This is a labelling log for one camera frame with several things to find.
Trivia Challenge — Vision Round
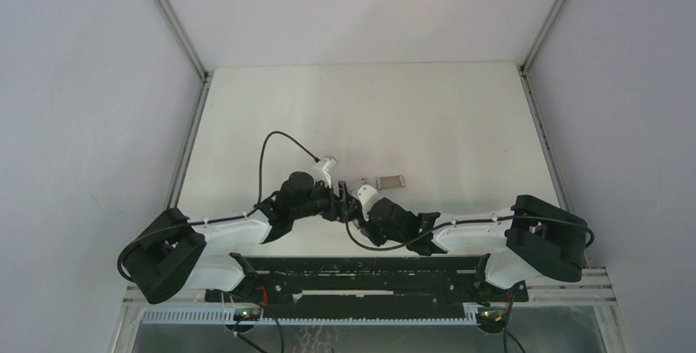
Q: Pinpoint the left black cable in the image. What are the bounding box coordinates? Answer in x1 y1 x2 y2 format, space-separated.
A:
117 131 323 283

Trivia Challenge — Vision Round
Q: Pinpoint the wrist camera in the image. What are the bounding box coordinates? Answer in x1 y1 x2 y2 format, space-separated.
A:
353 184 380 219
312 156 338 188

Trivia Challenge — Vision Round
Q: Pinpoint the left aluminium frame post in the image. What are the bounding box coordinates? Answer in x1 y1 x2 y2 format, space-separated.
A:
152 0 211 207

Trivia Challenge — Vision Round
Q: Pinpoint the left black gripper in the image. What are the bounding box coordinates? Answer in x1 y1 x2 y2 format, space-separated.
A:
291 177 364 224

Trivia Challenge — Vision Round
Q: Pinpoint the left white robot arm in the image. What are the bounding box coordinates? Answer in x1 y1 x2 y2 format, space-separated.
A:
117 172 363 305

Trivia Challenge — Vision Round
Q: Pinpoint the right green circuit board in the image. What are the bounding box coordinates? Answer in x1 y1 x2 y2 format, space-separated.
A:
476 309 508 324

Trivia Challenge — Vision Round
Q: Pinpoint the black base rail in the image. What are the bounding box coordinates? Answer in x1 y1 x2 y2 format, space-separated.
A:
204 256 529 320

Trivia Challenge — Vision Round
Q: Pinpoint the green circuit board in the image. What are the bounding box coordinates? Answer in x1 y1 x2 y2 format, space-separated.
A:
476 309 508 324
233 309 263 323

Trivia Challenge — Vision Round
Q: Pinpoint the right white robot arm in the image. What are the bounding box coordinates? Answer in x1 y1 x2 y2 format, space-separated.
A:
347 186 595 300

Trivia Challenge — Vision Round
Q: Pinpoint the left green circuit board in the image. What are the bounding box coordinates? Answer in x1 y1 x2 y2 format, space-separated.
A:
233 309 263 323

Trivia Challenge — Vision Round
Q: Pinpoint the aluminium frame post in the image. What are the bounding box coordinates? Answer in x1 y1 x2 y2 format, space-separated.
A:
152 0 211 207
519 0 591 264

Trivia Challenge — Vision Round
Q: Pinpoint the red white staple box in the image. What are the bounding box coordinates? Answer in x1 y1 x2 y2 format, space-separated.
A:
347 176 369 190

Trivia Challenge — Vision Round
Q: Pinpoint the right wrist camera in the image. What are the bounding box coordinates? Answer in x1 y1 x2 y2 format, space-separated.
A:
353 184 380 219

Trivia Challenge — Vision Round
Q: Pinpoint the right aluminium frame post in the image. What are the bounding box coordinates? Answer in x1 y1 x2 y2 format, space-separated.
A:
519 0 591 264

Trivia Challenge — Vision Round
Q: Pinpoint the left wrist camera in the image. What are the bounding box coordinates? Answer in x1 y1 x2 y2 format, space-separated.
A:
312 156 338 188

